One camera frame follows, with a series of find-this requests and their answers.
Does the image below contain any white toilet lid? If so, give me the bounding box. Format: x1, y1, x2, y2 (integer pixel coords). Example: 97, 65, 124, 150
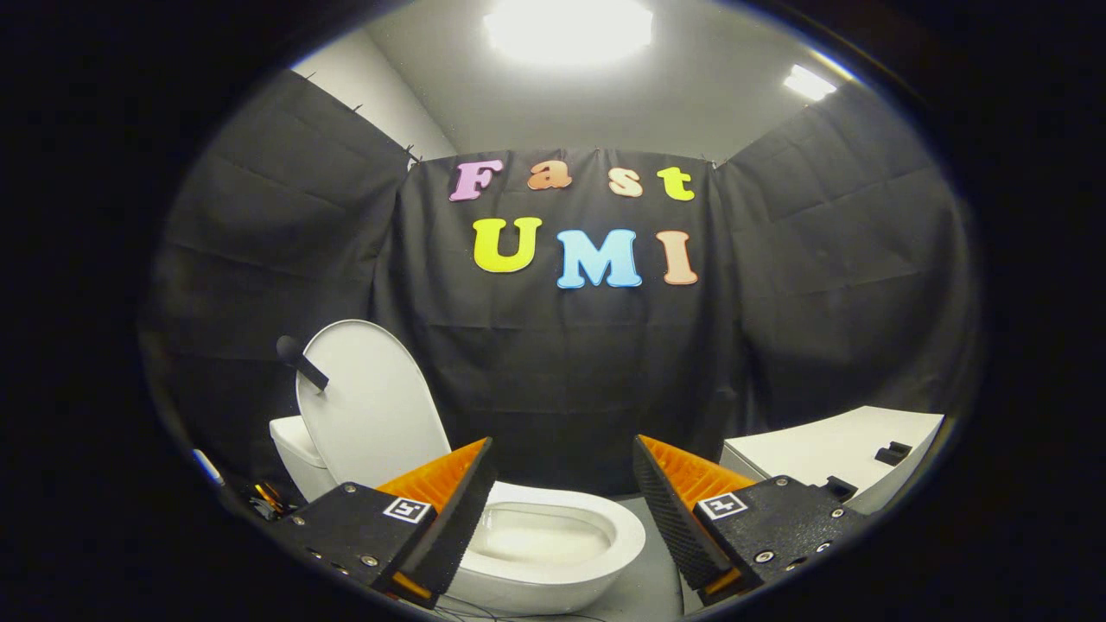
296, 320, 452, 489

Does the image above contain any white panelled cabinet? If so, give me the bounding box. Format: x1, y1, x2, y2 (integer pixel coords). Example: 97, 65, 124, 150
720, 406, 945, 517

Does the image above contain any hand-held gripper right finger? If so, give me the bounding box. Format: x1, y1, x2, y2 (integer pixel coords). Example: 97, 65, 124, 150
632, 434, 869, 606

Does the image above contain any black round lid pull tab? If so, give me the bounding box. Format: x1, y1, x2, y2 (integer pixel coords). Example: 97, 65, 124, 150
276, 335, 330, 392

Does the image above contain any small ceiling light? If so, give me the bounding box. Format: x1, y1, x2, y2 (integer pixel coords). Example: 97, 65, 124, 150
784, 65, 837, 101

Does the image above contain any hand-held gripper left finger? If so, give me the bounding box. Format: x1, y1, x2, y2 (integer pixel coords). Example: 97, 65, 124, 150
289, 436, 499, 610

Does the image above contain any black backdrop cloth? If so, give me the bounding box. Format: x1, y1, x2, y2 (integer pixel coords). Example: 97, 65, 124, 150
143, 67, 982, 498

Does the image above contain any large ceiling light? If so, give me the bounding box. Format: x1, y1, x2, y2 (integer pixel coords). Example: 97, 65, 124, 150
484, 0, 653, 63

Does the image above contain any orange and black cable clutter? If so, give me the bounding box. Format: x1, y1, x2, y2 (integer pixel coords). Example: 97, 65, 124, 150
251, 481, 299, 521

